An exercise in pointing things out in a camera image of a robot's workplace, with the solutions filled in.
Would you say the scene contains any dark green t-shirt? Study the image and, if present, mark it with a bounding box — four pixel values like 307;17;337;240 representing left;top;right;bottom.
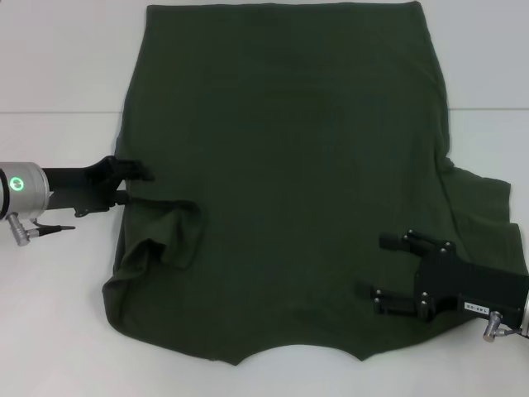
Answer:
101;2;529;367

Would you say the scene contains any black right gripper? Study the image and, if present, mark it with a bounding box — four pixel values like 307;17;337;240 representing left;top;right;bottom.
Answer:
357;228;529;324

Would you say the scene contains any left arm plug with cable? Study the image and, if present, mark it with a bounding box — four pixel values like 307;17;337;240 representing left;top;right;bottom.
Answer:
7;211;77;248

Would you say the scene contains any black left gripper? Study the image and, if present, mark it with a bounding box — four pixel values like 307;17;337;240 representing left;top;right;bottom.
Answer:
41;155;156;219

